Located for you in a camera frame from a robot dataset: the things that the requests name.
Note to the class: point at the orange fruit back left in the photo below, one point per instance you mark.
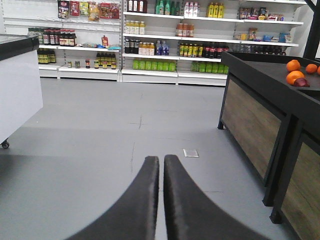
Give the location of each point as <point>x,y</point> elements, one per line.
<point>293,65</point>

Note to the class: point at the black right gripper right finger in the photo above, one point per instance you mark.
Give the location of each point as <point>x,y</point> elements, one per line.
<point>191,215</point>

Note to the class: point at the black wooden produce stand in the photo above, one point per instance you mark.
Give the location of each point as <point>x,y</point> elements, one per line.
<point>277,126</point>

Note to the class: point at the orange fruit front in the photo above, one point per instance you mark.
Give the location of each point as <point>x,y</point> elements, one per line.
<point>293,76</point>

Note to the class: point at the orange fruit back right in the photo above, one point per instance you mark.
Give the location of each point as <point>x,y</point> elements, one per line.
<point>311,68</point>

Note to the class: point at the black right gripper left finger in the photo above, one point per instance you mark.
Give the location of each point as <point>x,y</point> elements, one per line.
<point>134,215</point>

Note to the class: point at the white chest freezer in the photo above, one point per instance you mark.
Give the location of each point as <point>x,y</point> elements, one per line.
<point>20,86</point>

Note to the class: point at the orange fruit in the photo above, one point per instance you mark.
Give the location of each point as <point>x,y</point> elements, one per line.
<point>293,76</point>
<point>311,68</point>
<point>293,65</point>

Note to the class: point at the white supermarket shelf unit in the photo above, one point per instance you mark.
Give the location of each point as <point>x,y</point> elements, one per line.
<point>150,41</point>

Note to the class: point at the purple sweet potato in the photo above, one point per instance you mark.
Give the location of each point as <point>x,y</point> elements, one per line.
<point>301,82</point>

